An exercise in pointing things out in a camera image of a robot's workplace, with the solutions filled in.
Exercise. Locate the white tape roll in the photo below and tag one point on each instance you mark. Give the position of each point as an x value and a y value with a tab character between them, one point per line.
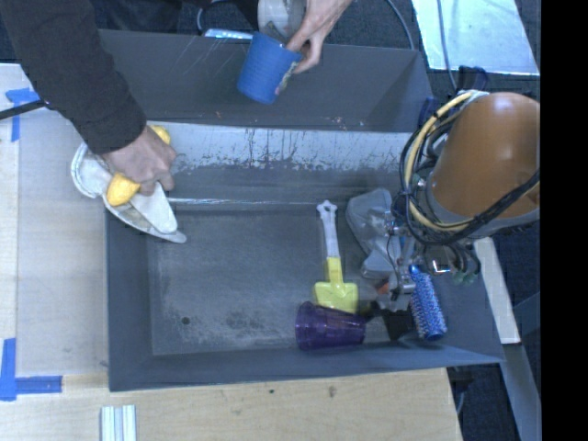
280	9

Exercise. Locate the yellow and white toy shovel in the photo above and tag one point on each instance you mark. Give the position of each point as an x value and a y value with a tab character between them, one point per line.
335	290

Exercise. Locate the purple plastic cup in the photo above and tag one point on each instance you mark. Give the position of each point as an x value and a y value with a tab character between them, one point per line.
326	326

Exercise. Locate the blue spiky hair roller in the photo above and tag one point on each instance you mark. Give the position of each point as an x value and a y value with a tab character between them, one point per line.
427	308

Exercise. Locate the blue plastic cup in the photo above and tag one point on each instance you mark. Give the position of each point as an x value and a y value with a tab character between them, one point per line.
264	69

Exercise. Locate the pale wood board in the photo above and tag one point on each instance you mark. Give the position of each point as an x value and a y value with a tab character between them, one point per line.
59	269

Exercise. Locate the grey cloth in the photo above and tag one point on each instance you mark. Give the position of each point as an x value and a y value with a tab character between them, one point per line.
367	214

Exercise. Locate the grey metal bin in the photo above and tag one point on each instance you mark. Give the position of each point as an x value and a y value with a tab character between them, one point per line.
239	269

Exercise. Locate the person's left hand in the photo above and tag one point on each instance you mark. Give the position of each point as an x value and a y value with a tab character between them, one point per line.
331	3

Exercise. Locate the person's right hand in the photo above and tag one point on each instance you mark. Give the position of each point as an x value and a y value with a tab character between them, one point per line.
142	161

